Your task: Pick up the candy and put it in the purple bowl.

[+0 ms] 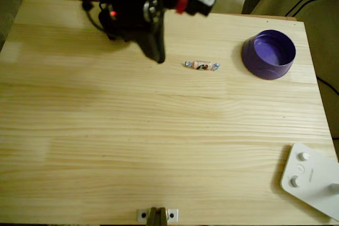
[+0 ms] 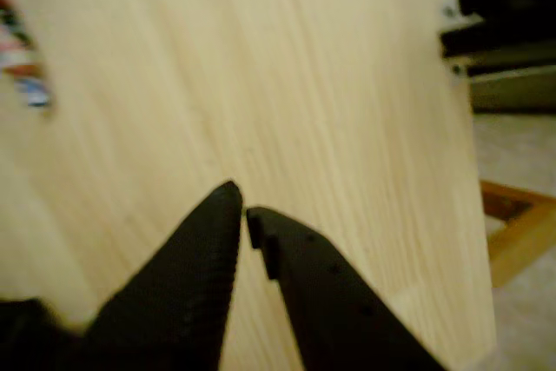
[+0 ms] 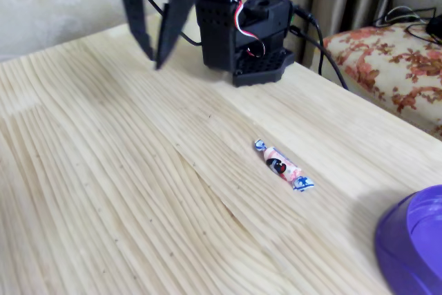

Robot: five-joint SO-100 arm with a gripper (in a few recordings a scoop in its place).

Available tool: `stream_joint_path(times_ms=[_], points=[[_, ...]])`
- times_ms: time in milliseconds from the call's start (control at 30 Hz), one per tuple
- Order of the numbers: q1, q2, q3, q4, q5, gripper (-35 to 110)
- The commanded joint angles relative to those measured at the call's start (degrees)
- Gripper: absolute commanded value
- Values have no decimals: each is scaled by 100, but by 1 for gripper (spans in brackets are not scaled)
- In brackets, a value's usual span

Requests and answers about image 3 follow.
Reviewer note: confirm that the purple plastic bowl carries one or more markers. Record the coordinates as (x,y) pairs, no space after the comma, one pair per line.
(393,246)

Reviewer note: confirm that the black rounded device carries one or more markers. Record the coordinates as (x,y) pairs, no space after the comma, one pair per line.
(435,25)

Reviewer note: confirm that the candy with twisted ends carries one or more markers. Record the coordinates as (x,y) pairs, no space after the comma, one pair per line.
(279,165)

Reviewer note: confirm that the floral upholstered seat cushion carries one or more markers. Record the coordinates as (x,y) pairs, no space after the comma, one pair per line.
(380,67)

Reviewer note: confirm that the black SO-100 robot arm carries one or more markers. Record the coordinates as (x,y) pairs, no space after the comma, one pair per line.
(221,32)

